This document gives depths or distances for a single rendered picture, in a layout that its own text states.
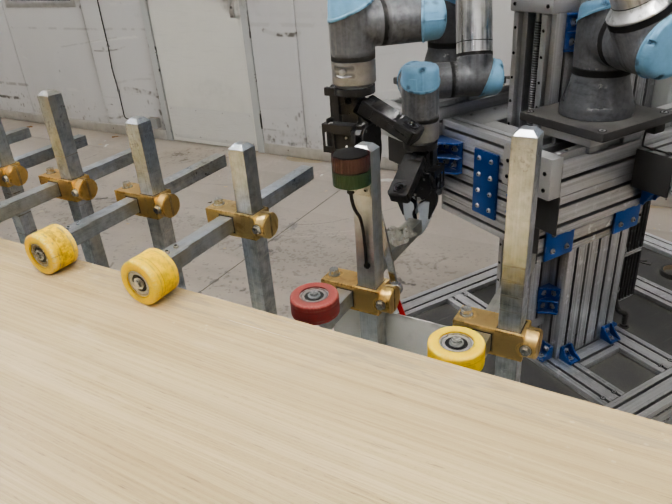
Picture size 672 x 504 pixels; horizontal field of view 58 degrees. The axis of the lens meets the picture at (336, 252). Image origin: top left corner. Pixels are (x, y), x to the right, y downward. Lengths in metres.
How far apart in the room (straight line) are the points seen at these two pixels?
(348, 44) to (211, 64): 3.66
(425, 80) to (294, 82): 3.05
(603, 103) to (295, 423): 0.94
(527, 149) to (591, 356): 1.27
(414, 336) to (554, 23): 0.83
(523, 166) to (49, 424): 0.70
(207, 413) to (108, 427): 0.12
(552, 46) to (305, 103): 2.82
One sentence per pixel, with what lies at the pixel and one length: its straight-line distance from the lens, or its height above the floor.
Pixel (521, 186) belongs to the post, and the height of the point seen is 1.10.
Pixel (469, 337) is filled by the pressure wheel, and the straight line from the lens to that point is 0.89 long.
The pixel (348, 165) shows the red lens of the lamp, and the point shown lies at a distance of 0.91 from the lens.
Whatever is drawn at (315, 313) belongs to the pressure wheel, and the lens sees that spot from 0.97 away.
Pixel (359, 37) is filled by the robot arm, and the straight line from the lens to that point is 1.03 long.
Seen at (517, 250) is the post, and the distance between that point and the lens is 0.93.
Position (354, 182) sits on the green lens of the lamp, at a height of 1.09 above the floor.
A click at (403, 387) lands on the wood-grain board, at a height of 0.90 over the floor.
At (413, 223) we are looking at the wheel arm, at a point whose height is 0.86.
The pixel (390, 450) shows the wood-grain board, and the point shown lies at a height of 0.90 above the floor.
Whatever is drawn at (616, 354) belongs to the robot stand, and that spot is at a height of 0.21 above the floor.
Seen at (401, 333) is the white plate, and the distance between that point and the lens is 1.14.
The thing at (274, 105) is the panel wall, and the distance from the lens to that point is 4.39.
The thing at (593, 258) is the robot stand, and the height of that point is 0.54.
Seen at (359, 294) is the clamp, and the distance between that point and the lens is 1.08.
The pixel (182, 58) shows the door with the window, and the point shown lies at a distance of 4.84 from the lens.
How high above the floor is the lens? 1.43
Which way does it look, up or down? 28 degrees down
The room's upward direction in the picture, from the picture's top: 4 degrees counter-clockwise
